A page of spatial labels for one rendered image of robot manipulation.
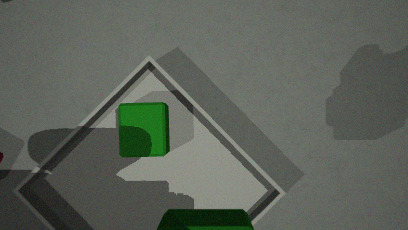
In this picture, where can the green block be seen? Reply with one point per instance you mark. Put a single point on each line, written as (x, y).
(205, 219)
(143, 129)

